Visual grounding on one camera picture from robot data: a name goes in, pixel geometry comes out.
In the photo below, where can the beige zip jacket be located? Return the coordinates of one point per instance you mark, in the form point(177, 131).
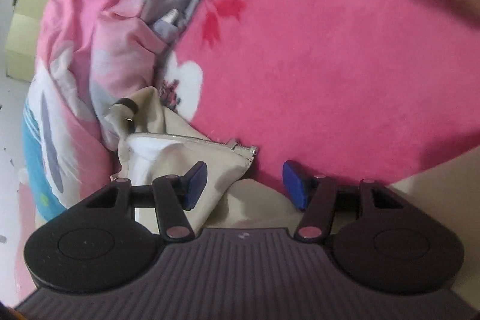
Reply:
point(210, 155)

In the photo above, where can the pink floral fleece blanket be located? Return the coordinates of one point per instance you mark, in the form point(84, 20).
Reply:
point(318, 61)

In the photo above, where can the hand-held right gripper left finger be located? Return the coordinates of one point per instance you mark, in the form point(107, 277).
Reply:
point(195, 185)

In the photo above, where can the pale green cabinet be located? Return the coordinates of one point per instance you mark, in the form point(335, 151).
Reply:
point(26, 35)

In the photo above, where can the pink patterned quilt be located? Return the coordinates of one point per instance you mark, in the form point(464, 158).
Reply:
point(112, 42)

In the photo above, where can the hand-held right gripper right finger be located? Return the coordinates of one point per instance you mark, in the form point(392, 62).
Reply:
point(296, 185)

